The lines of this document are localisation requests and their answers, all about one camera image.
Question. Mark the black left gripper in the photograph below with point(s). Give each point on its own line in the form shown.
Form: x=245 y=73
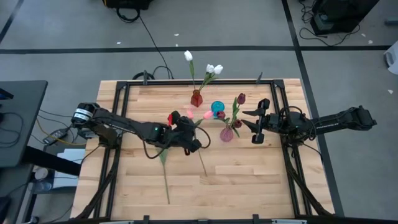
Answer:
x=185 y=133

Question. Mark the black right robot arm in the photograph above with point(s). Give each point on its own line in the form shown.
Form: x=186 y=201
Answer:
x=329 y=123

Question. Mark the pink tulip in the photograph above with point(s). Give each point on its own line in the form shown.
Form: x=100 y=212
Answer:
x=208 y=114
x=165 y=183
x=190 y=114

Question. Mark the black power brick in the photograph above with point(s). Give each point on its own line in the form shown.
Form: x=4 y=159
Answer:
x=56 y=135

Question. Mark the black equipment box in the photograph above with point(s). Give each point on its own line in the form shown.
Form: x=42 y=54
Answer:
x=127 y=3

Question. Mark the white tulip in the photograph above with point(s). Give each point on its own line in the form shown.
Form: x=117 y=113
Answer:
x=219 y=69
x=188 y=55
x=210 y=68

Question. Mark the dark red tulip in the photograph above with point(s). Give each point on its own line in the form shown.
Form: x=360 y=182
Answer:
x=241 y=98
x=237 y=124
x=221 y=114

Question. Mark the black table frame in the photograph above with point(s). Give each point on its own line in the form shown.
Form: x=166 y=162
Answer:
x=242 y=82

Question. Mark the white plastic object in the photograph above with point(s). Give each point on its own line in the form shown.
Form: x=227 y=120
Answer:
x=392 y=59

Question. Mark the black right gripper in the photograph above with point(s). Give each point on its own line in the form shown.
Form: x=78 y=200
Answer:
x=273 y=124

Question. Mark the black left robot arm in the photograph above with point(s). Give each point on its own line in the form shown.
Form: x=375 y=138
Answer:
x=124 y=124

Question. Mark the teal glass vase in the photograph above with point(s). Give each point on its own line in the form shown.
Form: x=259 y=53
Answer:
x=216 y=106

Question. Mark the black desk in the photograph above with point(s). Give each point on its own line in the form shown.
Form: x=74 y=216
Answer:
x=18 y=124

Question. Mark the white paper box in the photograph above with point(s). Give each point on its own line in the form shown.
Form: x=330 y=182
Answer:
x=66 y=180

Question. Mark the clear plastic bottle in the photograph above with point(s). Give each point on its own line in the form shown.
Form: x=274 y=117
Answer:
x=42 y=186

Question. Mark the red glass vase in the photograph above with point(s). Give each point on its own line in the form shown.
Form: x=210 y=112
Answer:
x=196 y=99

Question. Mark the purple glass vase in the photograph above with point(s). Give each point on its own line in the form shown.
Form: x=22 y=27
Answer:
x=226 y=134

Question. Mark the black table clamp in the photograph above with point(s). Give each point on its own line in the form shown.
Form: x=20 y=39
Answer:
x=255 y=219
x=146 y=219

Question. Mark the black equipment cart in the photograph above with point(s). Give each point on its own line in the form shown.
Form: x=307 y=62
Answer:
x=342 y=12

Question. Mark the white round cup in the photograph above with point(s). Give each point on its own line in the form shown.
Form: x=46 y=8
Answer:
x=41 y=174

